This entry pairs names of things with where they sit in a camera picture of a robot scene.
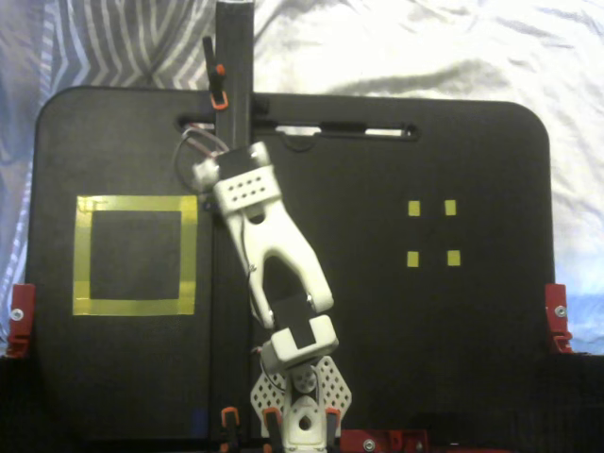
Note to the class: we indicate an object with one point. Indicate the orange black spring clamp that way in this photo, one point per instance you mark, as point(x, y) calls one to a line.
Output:
point(214, 85)
point(270, 417)
point(332, 417)
point(229, 417)

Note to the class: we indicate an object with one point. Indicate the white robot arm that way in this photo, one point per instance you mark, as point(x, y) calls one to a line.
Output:
point(278, 236)

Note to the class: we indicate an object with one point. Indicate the small yellow tape marker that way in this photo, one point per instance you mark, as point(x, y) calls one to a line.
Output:
point(414, 208)
point(453, 257)
point(450, 207)
point(413, 259)

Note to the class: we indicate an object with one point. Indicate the grey striped blanket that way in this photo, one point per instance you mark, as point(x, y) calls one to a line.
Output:
point(118, 42)

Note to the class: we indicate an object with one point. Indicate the black corrugated backdrop sheet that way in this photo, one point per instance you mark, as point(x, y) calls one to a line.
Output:
point(566, 401)

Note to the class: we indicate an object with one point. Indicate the yellow tape square outline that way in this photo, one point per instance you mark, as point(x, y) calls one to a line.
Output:
point(134, 203)

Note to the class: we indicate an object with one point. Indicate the white crumpled bedsheet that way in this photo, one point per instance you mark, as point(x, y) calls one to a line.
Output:
point(424, 47)

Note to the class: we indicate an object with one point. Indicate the red corner bracket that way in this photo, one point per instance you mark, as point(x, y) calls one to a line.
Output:
point(556, 297)
point(21, 302)

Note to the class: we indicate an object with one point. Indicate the red post foot bracket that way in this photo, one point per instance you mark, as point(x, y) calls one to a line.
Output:
point(358, 441)

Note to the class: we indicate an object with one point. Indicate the black flat beam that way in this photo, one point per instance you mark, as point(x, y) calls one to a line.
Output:
point(226, 292)

